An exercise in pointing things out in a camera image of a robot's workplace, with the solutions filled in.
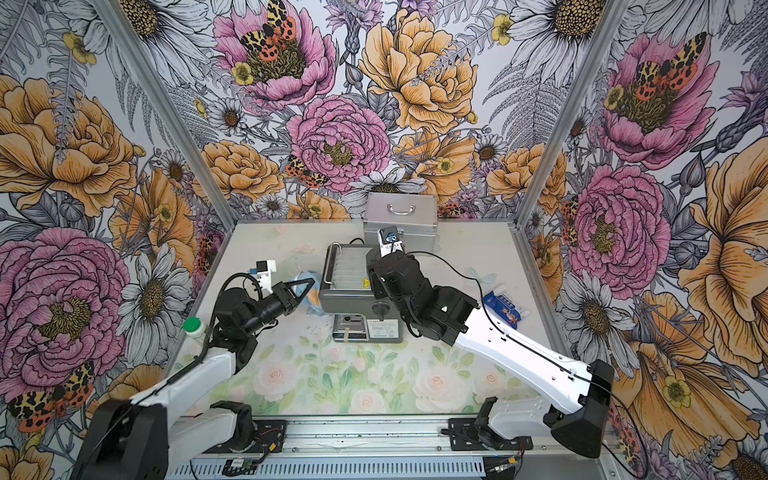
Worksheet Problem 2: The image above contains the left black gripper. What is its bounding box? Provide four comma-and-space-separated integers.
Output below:
244, 279, 316, 333

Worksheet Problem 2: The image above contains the grey coffee machine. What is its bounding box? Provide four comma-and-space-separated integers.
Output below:
319, 242, 403, 344

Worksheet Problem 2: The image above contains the blue patterned cloth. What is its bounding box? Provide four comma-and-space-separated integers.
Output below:
296, 270, 325, 317

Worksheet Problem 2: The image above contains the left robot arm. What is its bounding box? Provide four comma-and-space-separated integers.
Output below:
72, 278, 315, 479

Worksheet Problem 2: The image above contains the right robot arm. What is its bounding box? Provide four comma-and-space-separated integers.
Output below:
366, 251, 615, 459

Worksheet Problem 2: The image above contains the green cap white bottle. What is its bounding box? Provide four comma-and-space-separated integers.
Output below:
182, 317, 206, 342

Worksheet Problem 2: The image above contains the silver aluminium case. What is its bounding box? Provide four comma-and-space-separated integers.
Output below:
363, 192, 438, 252

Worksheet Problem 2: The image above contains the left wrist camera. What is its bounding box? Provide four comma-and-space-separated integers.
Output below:
249, 260, 277, 296

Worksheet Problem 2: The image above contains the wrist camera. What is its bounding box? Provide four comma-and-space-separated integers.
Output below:
249, 260, 277, 296
378, 225, 404, 257

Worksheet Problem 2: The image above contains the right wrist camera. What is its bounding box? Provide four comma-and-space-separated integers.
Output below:
378, 225, 404, 257

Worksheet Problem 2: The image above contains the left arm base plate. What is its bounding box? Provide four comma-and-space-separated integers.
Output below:
205, 419, 287, 455

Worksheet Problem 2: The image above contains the aluminium front rail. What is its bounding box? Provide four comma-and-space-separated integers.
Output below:
113, 413, 631, 480

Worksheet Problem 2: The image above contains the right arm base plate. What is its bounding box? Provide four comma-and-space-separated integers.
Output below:
440, 417, 533, 451

